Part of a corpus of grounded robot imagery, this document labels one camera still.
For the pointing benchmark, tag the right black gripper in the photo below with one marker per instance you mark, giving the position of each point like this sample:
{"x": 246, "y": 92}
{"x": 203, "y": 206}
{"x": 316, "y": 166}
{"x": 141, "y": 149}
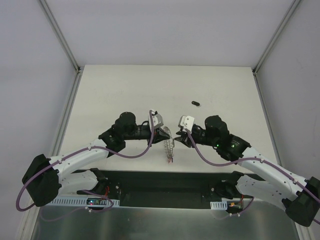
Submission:
{"x": 188, "y": 136}

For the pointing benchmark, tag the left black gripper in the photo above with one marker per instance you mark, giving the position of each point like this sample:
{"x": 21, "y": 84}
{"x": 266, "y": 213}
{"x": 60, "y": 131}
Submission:
{"x": 155, "y": 134}

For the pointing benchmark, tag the metal disc with keyrings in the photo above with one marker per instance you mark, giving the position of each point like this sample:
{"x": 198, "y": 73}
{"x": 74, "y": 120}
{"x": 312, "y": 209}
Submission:
{"x": 169, "y": 144}

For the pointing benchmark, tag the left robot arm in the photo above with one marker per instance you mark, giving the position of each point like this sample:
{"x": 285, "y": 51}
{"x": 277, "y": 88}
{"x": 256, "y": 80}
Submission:
{"x": 48, "y": 177}

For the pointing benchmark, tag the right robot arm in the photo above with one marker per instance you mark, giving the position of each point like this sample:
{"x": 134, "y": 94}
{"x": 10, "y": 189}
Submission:
{"x": 297, "y": 196}

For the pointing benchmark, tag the far black key fob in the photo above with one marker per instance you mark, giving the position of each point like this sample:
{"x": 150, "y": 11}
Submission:
{"x": 195, "y": 103}

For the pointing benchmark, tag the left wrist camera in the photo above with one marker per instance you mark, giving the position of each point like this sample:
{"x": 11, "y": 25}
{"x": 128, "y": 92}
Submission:
{"x": 155, "y": 120}

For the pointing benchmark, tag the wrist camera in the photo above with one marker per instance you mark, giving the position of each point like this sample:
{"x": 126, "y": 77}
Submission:
{"x": 185, "y": 122}
{"x": 155, "y": 120}

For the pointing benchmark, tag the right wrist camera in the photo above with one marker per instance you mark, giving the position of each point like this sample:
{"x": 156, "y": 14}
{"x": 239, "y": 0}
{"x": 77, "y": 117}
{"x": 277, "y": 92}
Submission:
{"x": 185, "y": 122}

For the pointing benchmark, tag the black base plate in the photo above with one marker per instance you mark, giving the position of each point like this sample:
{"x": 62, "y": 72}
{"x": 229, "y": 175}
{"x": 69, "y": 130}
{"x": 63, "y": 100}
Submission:
{"x": 173, "y": 190}

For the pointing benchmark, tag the right cable duct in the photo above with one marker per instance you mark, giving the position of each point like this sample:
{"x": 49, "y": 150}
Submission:
{"x": 219, "y": 205}

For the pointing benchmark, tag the cable duct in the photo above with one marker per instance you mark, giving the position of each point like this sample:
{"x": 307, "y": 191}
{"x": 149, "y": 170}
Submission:
{"x": 219, "y": 205}
{"x": 83, "y": 201}

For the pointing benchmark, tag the left cable duct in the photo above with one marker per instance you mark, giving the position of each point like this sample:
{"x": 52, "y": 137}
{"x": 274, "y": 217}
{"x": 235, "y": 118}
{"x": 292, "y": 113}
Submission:
{"x": 83, "y": 201}

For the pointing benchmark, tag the right aluminium frame post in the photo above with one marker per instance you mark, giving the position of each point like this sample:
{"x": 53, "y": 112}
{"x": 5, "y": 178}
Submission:
{"x": 290, "y": 12}

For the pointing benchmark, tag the aluminium frame post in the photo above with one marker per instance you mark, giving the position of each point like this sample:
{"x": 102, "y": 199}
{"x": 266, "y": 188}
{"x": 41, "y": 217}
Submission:
{"x": 59, "y": 34}
{"x": 290, "y": 12}

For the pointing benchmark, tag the left aluminium frame post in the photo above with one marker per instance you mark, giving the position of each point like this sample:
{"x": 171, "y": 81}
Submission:
{"x": 59, "y": 34}

